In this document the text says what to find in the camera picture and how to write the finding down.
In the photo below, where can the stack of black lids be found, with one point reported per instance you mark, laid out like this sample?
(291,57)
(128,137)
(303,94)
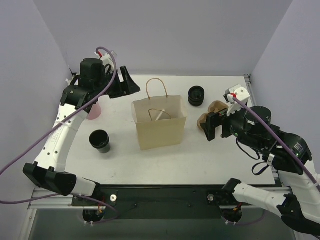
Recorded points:
(196,96)

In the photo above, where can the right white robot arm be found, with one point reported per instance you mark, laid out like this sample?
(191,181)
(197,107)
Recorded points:
(287,153)

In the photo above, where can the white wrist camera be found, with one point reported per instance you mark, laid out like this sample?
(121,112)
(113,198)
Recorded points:
(236,92)
(105,58)

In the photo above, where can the brown paper takeout bag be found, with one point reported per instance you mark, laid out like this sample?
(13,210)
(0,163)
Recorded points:
(169,129)

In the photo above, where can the white straw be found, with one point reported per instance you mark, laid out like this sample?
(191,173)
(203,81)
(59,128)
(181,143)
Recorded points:
(160,114)

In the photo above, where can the black mounting base plate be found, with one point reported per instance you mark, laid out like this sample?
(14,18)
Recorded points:
(162,202)

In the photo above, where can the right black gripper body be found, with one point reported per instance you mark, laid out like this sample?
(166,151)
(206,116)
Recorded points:
(219,123)

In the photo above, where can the pink straw holder cup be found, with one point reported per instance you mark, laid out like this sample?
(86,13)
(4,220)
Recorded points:
(95,112)

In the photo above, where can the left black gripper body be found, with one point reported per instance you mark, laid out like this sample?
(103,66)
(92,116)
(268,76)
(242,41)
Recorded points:
(118,85)

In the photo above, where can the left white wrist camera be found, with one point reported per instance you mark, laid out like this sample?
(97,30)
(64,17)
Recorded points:
(105,58)

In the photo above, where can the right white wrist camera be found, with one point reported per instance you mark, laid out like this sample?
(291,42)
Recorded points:
(236,92)

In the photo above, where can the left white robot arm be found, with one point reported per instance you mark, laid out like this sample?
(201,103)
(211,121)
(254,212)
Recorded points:
(48,169)

